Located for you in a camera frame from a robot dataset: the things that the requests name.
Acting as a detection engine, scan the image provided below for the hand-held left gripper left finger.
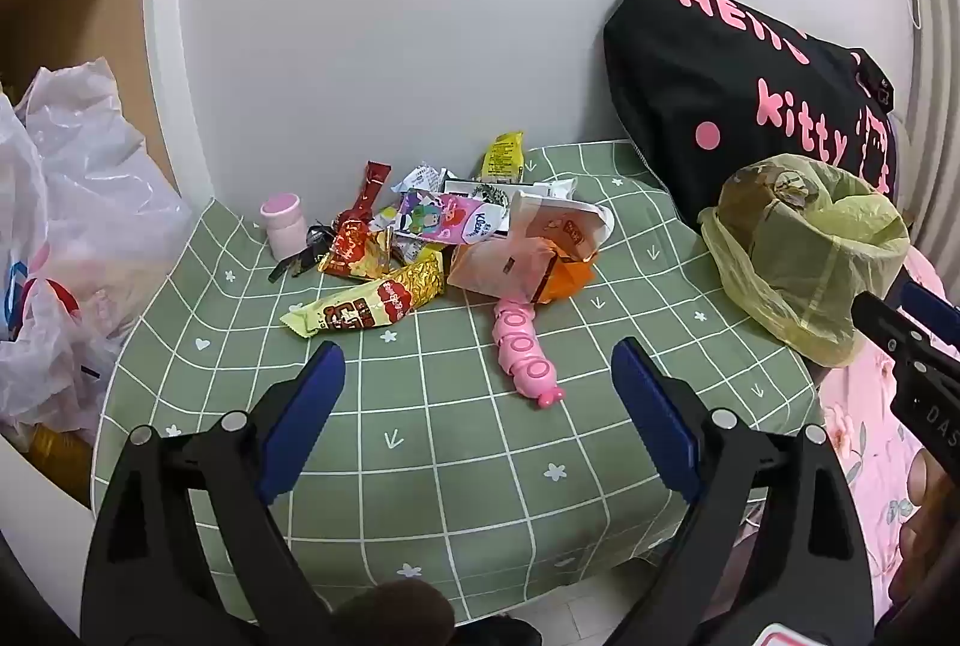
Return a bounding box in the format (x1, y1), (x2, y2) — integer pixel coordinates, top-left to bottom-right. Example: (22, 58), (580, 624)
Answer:
(81, 340), (347, 646)

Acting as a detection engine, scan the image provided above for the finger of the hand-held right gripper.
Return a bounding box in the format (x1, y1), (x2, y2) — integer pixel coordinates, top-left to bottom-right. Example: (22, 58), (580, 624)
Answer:
(898, 280), (960, 347)
(851, 290), (960, 371)

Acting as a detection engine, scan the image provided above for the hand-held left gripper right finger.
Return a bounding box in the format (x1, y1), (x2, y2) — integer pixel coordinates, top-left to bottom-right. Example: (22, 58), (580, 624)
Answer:
(611, 337), (877, 646)

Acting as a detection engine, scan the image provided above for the pink tissue pack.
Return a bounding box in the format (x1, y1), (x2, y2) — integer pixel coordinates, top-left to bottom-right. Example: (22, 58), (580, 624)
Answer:
(394, 188), (512, 244)

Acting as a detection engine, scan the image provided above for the person's right hand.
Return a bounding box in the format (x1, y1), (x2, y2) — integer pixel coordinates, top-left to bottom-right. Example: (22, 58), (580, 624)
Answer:
(902, 455), (960, 617)

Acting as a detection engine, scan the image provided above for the pink floral bedsheet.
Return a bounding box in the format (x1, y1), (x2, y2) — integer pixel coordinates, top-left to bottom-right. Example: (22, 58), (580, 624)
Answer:
(814, 241), (960, 646)

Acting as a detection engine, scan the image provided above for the long yellow and red wrapper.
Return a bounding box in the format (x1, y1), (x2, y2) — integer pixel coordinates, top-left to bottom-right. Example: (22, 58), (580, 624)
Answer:
(280, 248), (447, 339)

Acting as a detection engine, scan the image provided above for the pink toy caterpillar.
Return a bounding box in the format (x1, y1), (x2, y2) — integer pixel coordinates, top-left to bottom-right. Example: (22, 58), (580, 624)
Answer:
(489, 295), (565, 408)

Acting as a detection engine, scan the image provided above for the green checked cloth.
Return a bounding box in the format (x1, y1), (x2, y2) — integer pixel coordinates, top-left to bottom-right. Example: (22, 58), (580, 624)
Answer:
(90, 140), (822, 621)

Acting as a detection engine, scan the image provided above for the red and yellow crumpled wrapper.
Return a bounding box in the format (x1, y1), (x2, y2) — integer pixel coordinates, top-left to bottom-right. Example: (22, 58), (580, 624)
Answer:
(319, 218), (398, 283)

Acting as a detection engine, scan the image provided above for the black crumpled wrapper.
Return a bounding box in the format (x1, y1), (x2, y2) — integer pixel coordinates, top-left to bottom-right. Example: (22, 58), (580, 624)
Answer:
(270, 222), (338, 283)

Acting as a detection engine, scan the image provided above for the pink cup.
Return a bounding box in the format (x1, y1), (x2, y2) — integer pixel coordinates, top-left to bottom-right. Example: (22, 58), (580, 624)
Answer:
(260, 192), (308, 262)

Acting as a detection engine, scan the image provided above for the white paper box orange print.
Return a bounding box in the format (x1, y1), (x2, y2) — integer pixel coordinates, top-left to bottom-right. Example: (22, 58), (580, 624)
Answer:
(510, 190), (614, 265)

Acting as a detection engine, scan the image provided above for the red stick wrapper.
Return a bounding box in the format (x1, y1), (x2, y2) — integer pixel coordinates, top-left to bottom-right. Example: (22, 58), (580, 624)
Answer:
(337, 161), (392, 227)

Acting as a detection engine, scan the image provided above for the white ribbed curtain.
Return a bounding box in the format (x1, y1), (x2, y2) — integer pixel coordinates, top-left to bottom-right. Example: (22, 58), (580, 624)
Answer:
(896, 0), (960, 257)

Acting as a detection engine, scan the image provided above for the white paper receipt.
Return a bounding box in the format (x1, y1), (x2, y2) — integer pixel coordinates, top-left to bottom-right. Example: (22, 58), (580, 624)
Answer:
(394, 164), (445, 196)

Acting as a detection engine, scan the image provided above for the flat white box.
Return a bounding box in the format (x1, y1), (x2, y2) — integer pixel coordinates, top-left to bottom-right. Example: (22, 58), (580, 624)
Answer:
(442, 176), (578, 206)

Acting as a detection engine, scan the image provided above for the yellow snack packet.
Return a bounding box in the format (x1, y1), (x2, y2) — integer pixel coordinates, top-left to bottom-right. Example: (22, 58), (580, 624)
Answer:
(478, 130), (526, 182)

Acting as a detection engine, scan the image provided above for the white plastic bag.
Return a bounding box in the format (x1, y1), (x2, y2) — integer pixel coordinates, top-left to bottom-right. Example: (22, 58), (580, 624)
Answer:
(0, 57), (197, 446)

